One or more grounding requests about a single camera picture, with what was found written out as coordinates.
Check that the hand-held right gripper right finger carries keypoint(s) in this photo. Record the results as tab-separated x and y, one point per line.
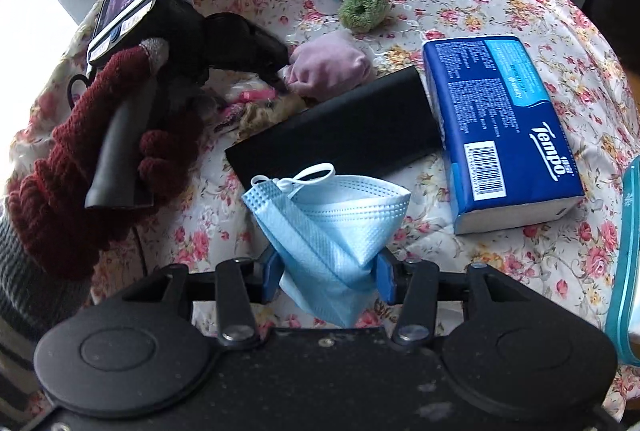
386	276

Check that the fluffy brown pink item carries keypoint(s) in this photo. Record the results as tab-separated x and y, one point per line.
260	111

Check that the black wallet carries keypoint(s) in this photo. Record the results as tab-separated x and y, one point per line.
340	126

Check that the teal rimmed container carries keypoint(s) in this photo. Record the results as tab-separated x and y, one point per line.
627	261

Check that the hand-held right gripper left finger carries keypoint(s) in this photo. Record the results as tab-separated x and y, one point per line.
271	271

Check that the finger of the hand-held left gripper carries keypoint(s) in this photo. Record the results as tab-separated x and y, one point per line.
260	46

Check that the person's left hand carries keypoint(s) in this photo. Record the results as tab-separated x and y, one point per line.
65	146

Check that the blue tissue pack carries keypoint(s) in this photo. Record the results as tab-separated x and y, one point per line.
500	126

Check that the blue face mask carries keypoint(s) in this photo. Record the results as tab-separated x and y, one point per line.
330	231

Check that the person's left forearm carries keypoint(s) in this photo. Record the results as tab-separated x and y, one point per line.
25	281

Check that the green scrunchie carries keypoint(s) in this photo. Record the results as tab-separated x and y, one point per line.
350	13

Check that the pink cloth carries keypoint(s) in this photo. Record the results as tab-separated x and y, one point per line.
330	66

